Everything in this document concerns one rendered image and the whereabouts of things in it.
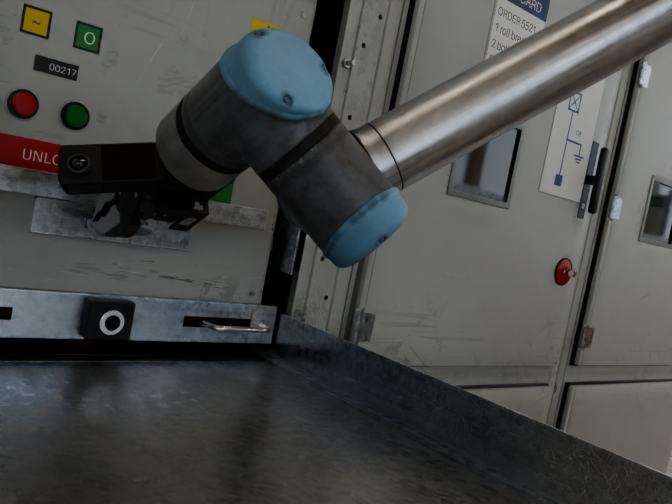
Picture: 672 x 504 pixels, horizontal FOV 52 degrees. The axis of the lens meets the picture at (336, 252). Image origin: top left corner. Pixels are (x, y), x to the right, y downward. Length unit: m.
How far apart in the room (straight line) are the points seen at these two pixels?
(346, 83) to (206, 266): 0.35
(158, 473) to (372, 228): 0.27
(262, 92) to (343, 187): 0.11
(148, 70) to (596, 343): 1.19
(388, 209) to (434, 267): 0.60
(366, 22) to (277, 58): 0.51
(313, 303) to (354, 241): 0.47
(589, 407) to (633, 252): 0.38
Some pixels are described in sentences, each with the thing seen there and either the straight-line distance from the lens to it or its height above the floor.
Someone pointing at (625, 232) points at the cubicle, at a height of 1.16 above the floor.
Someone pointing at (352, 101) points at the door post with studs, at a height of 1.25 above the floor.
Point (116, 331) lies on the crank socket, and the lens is 0.92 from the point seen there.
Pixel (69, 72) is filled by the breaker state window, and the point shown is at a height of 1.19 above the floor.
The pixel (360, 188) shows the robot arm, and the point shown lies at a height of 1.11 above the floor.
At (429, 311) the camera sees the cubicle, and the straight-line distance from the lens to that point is 1.22.
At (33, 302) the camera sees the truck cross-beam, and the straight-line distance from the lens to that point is 0.91.
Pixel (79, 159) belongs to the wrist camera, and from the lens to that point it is 0.73.
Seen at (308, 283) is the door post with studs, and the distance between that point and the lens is 1.06.
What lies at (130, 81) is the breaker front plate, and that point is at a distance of 0.93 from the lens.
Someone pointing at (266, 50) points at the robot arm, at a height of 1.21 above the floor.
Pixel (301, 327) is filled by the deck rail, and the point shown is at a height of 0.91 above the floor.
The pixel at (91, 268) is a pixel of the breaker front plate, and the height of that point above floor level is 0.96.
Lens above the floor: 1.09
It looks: 4 degrees down
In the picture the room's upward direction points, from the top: 11 degrees clockwise
